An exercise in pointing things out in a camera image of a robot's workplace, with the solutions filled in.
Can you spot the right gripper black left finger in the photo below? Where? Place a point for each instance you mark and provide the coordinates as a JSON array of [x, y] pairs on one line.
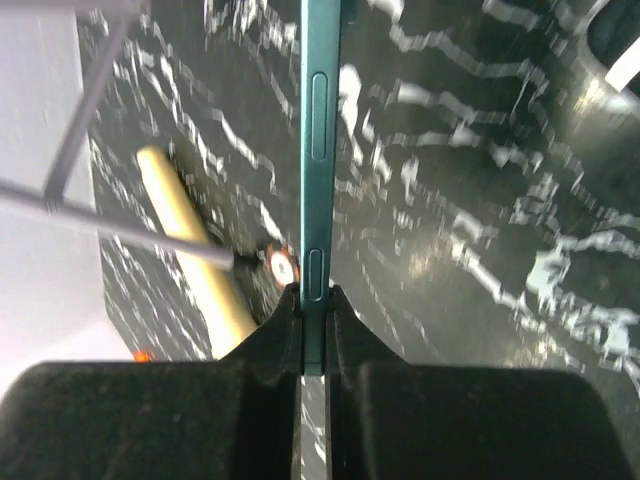
[[235, 418]]

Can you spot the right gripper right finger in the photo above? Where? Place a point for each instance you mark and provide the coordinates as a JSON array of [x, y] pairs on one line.
[[389, 419]]

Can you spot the teal smartphone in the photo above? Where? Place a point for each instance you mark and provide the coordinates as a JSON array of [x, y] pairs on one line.
[[322, 24]]

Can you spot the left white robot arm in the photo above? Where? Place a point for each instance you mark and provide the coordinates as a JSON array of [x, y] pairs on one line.
[[598, 122]]

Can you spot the cream toy microphone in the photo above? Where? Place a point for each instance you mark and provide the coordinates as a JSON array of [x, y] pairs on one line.
[[227, 317]]

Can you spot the orange curved plastic piece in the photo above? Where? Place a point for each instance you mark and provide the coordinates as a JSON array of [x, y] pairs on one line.
[[142, 357]]

